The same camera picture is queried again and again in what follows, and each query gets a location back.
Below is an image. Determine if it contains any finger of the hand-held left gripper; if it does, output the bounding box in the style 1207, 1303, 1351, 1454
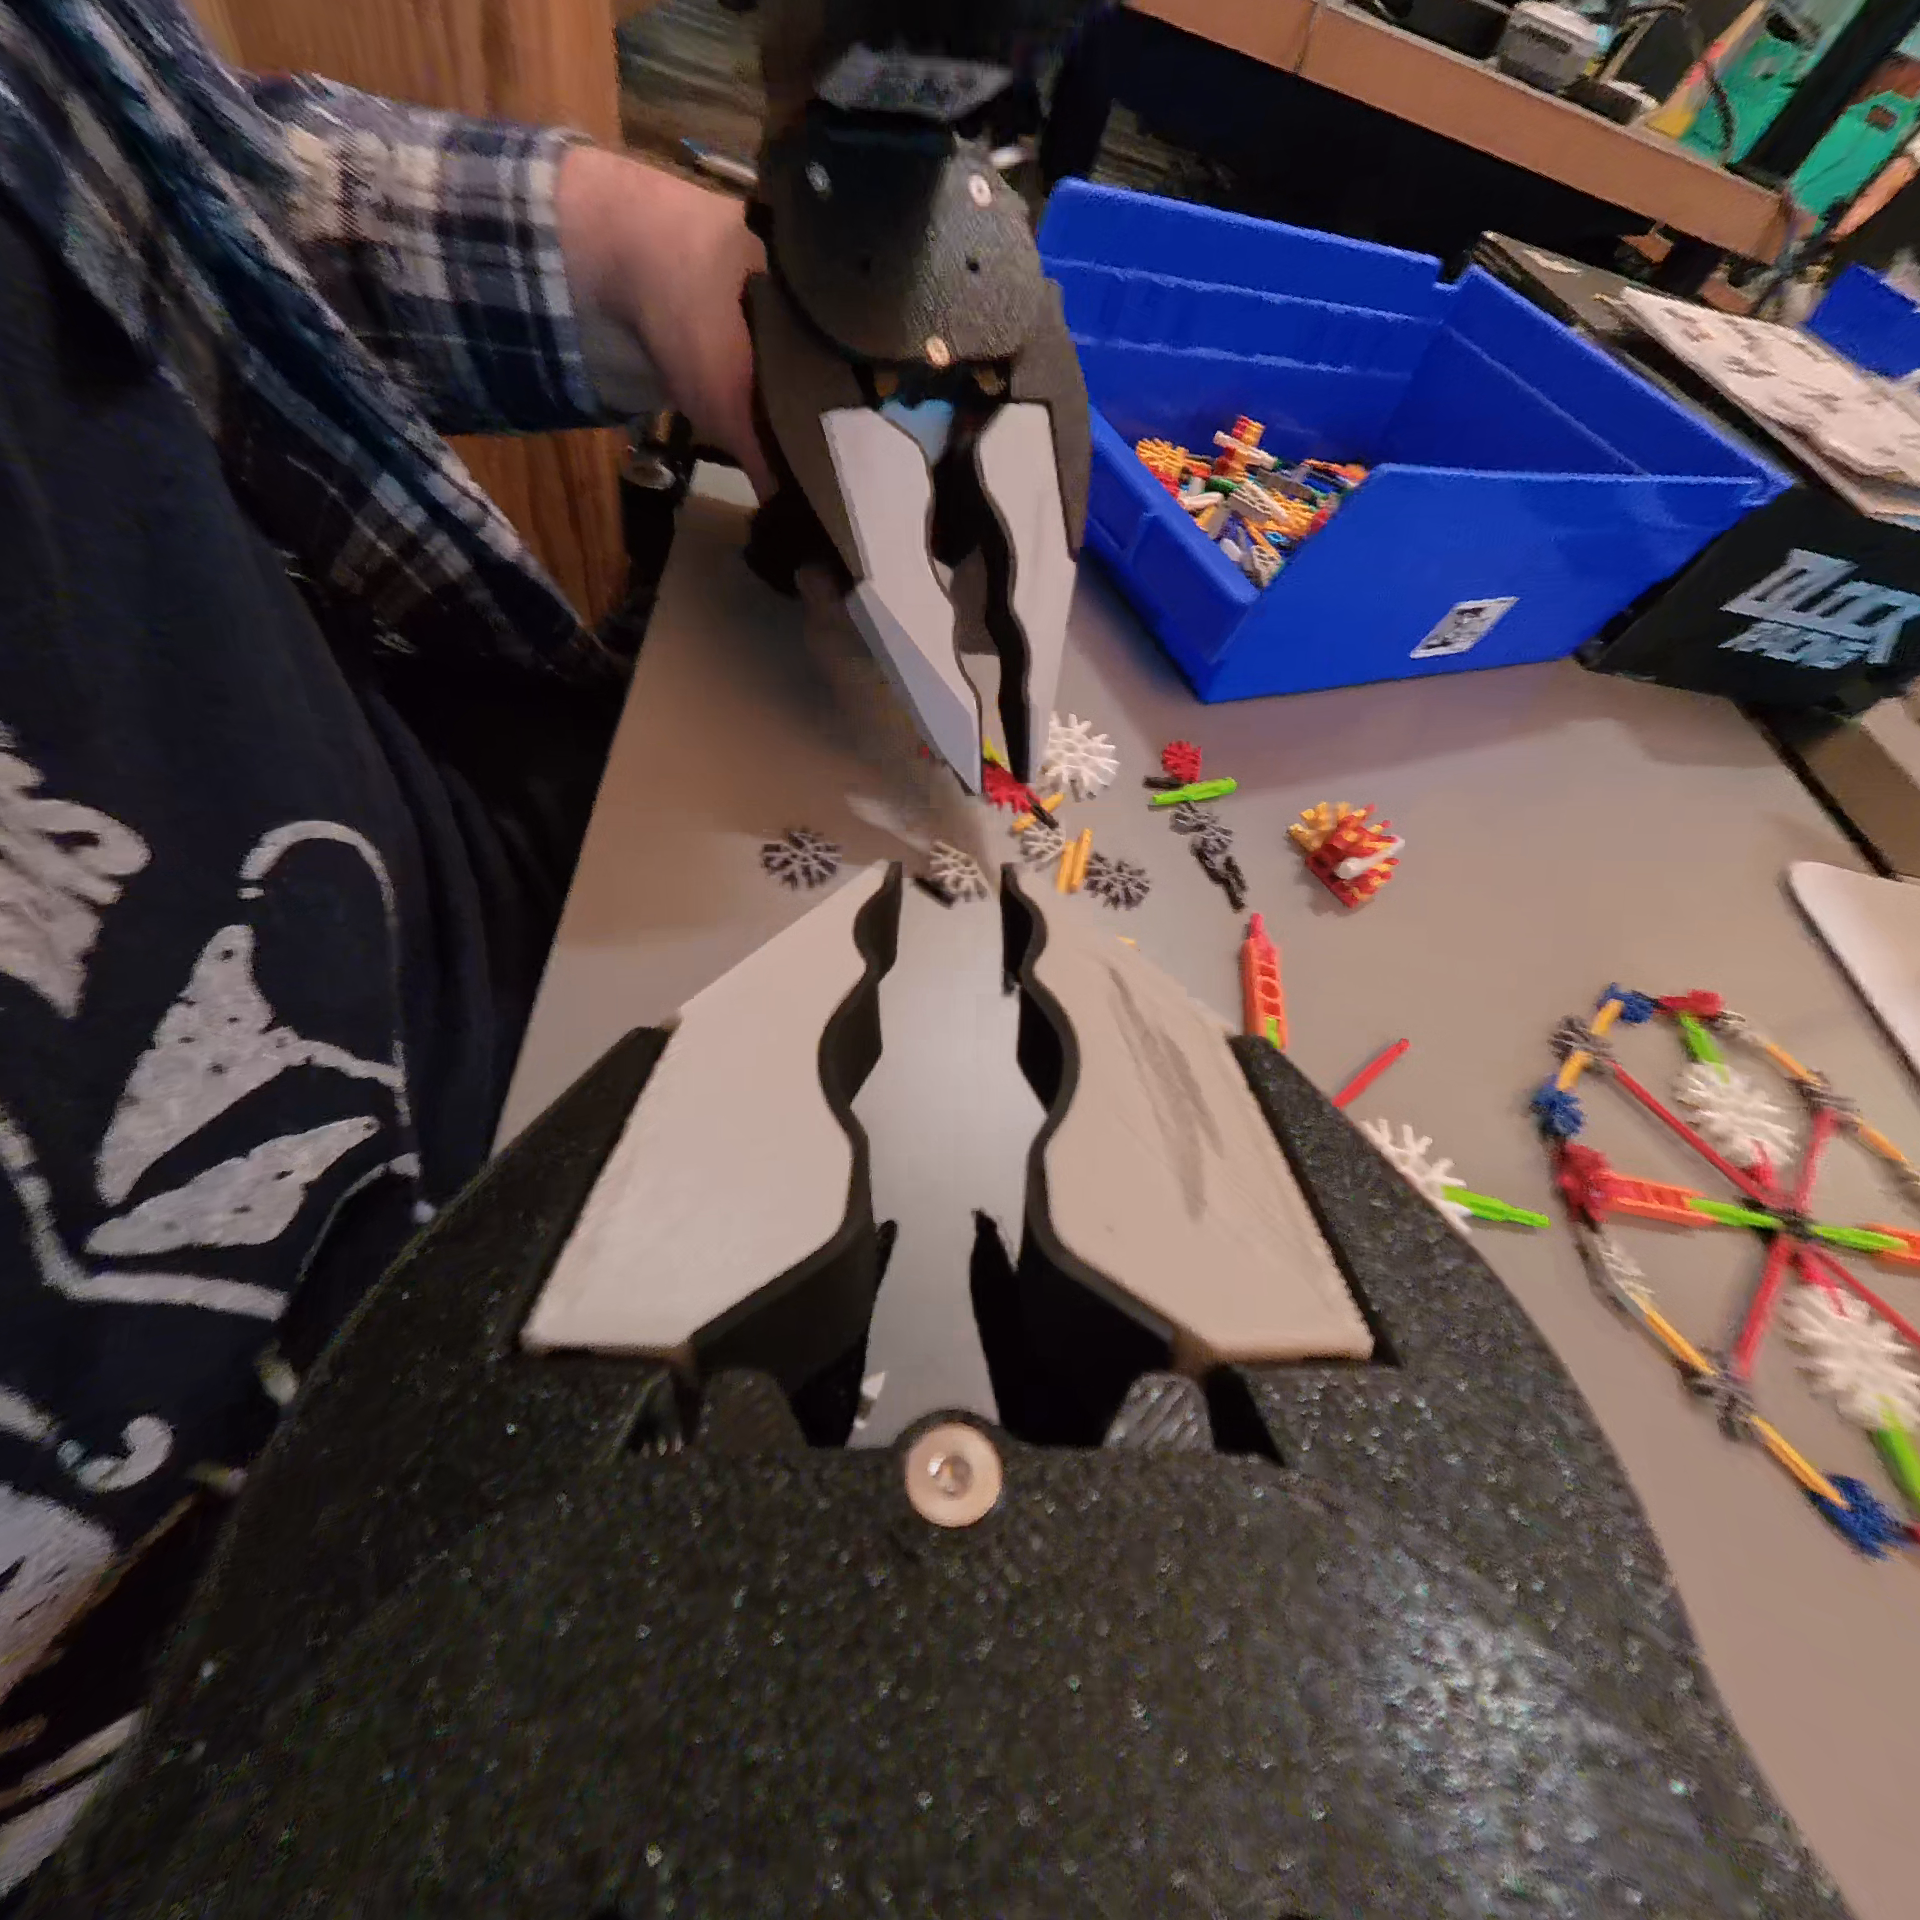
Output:
970, 403, 1076, 779
818, 404, 986, 797

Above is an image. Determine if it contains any curved wooden desk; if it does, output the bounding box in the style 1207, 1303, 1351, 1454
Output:
1124, 0, 1800, 264

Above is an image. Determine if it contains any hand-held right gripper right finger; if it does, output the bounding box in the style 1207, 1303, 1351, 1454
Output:
970, 866, 1375, 1454

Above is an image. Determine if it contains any printed instruction sheet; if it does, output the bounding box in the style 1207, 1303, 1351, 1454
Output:
1620, 286, 1920, 519

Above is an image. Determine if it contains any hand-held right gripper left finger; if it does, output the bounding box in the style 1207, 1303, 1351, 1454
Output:
521, 859, 912, 1450

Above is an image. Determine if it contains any red yellow connector cluster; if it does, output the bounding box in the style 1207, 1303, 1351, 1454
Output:
1286, 800, 1407, 910

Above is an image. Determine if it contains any heap of mixed toy pieces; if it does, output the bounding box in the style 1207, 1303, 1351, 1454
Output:
1136, 416, 1369, 588

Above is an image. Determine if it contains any colourful toy wheel model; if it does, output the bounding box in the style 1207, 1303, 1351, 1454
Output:
1528, 983, 1920, 1562

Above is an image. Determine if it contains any small blue storage bin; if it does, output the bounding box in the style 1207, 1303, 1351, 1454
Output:
1808, 263, 1920, 376

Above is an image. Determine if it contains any blue plastic bin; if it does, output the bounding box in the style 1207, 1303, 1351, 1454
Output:
1034, 175, 1793, 703

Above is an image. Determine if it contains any person's left hand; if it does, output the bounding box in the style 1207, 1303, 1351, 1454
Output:
558, 142, 782, 506

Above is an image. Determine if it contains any black printed cardboard box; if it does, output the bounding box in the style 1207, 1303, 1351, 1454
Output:
1582, 480, 1920, 714

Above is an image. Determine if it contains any half-built spoke toy model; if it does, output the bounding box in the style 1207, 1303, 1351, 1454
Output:
1239, 911, 1553, 1234

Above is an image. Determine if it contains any dark printed t-shirt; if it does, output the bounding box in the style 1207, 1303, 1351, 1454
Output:
0, 210, 600, 1877

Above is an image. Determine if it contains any white flat stand base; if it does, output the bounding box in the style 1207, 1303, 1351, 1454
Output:
1788, 859, 1920, 1080

